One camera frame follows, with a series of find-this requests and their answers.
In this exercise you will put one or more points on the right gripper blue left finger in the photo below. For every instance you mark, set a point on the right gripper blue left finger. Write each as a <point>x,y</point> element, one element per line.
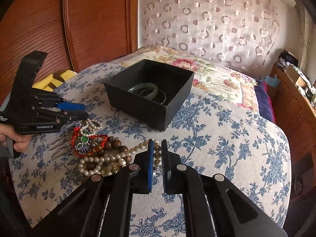
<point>150,155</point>

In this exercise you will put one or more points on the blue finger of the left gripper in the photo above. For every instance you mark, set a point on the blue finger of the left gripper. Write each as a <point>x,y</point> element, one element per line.
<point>67,106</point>

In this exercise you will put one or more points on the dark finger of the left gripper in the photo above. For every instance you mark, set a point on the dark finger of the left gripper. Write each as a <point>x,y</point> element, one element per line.
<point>74,115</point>

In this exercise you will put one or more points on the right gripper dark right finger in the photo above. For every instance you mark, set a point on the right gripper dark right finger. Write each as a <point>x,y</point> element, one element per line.
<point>165,166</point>

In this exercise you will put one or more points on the black square jewelry box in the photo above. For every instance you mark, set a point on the black square jewelry box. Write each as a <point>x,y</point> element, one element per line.
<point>174,81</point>

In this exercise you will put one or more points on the person's left hand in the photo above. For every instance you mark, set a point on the person's left hand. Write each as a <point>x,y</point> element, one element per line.
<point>21,141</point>

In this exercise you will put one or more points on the yellow cushion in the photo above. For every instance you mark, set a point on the yellow cushion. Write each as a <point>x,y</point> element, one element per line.
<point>54,80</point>

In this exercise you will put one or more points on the green gem pendant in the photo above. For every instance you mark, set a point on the green gem pendant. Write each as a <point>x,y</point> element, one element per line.
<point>83,142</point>

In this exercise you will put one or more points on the silver rhinestone hair comb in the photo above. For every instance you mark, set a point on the silver rhinestone hair comb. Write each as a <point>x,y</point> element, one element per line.
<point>65,145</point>

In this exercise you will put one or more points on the dark thin bangle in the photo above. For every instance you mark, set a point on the dark thin bangle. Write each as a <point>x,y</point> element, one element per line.
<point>155,95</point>

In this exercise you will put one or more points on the green jade bangle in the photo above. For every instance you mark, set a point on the green jade bangle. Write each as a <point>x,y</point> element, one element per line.
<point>137,89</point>

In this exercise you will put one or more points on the red wooden wardrobe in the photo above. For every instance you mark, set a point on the red wooden wardrobe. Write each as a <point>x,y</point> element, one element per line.
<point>75,33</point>

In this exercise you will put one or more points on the pink floral quilt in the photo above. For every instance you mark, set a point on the pink floral quilt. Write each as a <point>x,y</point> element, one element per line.
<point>227,83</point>

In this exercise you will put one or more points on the purple blanket edge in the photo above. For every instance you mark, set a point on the purple blanket edge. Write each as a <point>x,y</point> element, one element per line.
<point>264,101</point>

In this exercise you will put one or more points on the wooden side cabinet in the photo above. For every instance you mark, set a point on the wooden side cabinet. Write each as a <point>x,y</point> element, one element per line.
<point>295,116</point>

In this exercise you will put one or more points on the sheer circle pattern curtain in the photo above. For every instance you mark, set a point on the sheer circle pattern curtain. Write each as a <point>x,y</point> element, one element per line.
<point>237,33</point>

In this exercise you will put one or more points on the cardboard box on cabinet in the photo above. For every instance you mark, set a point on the cardboard box on cabinet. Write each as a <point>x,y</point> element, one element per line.
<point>296,75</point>

